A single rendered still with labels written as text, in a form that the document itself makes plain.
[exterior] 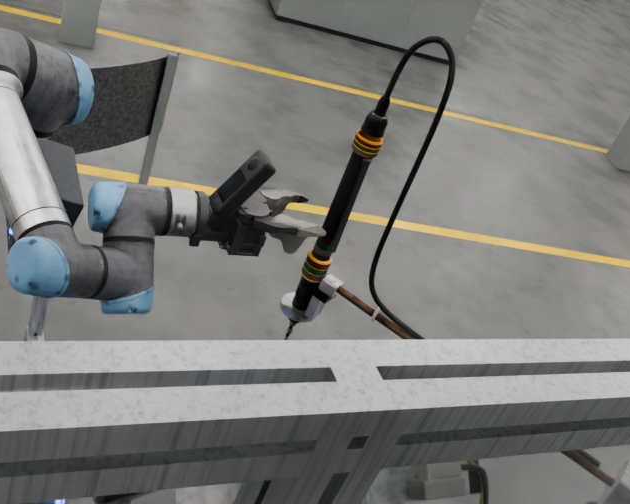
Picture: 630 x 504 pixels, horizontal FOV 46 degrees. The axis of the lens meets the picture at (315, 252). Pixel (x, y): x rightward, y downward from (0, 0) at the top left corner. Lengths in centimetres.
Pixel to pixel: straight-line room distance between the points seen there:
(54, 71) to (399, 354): 102
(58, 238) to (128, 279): 12
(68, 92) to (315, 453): 105
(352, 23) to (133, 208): 668
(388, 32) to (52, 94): 668
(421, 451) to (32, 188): 81
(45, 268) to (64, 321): 233
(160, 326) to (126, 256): 230
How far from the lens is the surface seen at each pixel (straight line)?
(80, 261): 102
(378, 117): 114
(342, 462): 33
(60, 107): 131
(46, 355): 28
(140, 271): 109
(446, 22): 799
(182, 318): 345
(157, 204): 111
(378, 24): 777
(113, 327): 332
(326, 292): 129
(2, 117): 115
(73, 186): 187
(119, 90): 330
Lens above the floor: 225
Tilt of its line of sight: 33 degrees down
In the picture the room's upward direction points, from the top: 22 degrees clockwise
